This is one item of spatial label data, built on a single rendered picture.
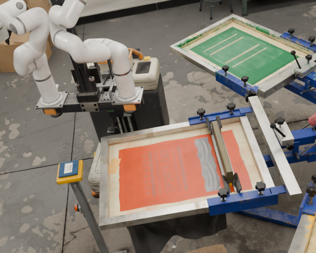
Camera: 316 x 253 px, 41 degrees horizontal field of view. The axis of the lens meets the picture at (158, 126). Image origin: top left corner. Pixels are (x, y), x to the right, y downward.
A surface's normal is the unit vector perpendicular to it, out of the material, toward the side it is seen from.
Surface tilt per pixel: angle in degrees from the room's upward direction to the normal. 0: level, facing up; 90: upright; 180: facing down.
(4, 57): 90
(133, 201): 0
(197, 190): 0
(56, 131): 0
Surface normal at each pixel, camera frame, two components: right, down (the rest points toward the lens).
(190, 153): -0.15, -0.75
